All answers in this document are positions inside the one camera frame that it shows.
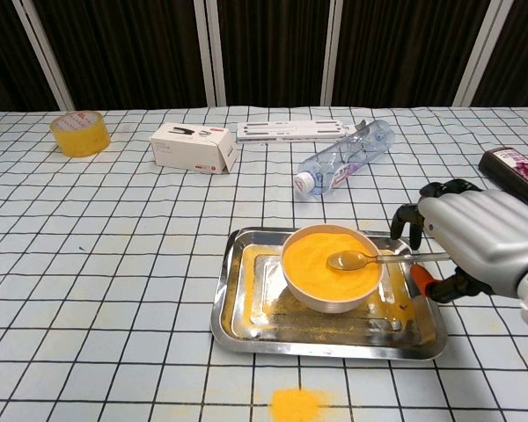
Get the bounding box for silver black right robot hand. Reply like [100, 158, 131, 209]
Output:
[390, 178, 528, 304]

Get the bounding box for metal spoon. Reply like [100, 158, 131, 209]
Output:
[326, 250, 452, 271]

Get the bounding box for orange bowl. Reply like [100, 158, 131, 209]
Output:
[280, 223, 385, 314]

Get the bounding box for orange spill spot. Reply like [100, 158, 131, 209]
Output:
[268, 387, 331, 422]

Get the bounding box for dark bottle with purple label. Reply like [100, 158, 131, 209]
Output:
[478, 147, 528, 206]

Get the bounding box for clear plastic water bottle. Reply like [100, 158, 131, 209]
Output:
[293, 119, 397, 198]

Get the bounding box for large rectangular steel tray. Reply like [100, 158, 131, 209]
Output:
[209, 226, 449, 361]

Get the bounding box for white folded laptop stand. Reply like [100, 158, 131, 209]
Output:
[236, 120, 352, 143]

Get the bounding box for small rectangular steel tray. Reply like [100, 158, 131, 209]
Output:
[231, 243, 423, 349]

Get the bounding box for white stapler box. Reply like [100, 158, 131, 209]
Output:
[149, 122, 239, 176]

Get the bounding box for checkered blue tablecloth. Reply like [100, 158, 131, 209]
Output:
[0, 105, 528, 422]

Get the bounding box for black folding partition screen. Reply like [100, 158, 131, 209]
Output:
[0, 0, 528, 112]

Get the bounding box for yellow packing tape roll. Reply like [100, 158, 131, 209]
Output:
[49, 110, 112, 158]

